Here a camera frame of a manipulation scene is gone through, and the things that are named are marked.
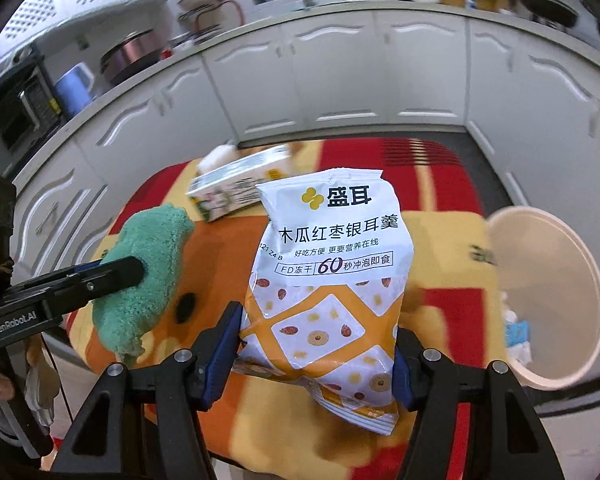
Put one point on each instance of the black frying pan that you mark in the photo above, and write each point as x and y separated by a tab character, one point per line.
545	7

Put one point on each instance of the white kitchen base cabinets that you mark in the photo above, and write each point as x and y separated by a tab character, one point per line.
330	75

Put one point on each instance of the beige clay pot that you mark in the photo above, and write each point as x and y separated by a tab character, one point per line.
207	10

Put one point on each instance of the cream plastic bin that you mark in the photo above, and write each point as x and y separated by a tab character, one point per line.
555	270

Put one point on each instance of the green fluffy cloth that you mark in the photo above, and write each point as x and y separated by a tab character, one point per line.
140	270

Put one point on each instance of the white printed carton box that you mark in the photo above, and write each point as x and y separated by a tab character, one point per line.
230	185

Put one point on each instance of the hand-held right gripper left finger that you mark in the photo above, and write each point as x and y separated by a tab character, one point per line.
220	355

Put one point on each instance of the white orange snack packet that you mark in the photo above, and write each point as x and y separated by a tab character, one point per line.
330	260

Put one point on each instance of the pink cooking pot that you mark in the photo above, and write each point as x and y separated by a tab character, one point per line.
130	57

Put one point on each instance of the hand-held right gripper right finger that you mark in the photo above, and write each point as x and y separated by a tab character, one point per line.
405	385

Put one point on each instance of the dark floor mat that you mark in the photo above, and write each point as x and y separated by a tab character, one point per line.
485	170

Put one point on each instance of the red yellow printed blanket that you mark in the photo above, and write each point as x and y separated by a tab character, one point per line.
440	200

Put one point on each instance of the blue plastic jug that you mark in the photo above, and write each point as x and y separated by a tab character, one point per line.
75	90

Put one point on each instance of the red cup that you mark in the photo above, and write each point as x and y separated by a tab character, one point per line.
167	53

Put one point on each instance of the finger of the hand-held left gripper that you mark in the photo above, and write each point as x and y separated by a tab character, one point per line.
115	275
82	270

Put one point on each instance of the black microwave oven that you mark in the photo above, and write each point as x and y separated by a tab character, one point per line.
20	110

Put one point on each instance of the blue snack packet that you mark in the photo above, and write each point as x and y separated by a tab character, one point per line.
519	335

